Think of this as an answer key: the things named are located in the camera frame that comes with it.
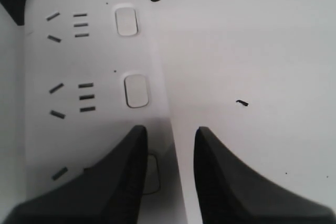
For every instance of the white five-outlet power strip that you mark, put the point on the white five-outlet power strip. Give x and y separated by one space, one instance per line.
92 72

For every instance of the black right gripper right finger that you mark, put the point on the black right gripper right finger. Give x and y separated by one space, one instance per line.
229 191

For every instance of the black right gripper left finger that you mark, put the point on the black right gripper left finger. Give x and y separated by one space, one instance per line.
108 192

